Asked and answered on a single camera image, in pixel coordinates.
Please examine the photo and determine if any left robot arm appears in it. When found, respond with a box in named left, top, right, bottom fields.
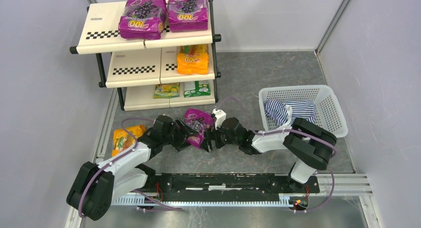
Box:
left=66, top=115, right=198, bottom=221

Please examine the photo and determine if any purple grape gummy bag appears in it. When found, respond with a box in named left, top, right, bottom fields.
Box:
left=118, top=0, right=167, bottom=40
left=184, top=108, right=214, bottom=148

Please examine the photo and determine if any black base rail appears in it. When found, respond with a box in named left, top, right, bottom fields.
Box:
left=140, top=173, right=320, bottom=202

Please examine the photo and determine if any blue white striped cloth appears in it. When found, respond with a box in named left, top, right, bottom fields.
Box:
left=263, top=99, right=316, bottom=127

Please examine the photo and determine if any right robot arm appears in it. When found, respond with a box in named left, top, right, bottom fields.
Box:
left=201, top=117, right=337, bottom=184

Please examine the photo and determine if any green Fox's spring tea bag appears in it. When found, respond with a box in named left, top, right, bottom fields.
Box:
left=153, top=83, right=180, bottom=99

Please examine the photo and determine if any white plastic laundry basket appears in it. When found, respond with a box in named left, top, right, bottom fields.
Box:
left=259, top=84, right=349, bottom=138

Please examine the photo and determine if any cream three-tier shelf rack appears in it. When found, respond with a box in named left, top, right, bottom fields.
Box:
left=70, top=0, right=221, bottom=111

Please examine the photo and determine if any green Fox's bag on shelf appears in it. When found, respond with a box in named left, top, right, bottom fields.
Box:
left=184, top=80, right=211, bottom=98

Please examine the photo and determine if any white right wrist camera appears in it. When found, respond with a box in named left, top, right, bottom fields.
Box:
left=211, top=108, right=226, bottom=129

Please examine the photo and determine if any purple gummy bag top right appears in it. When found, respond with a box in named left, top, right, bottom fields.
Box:
left=167, top=0, right=209, bottom=32

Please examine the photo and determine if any orange mango gummy bag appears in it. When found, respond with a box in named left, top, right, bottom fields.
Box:
left=112, top=125, right=146, bottom=156
left=176, top=44, right=210, bottom=75

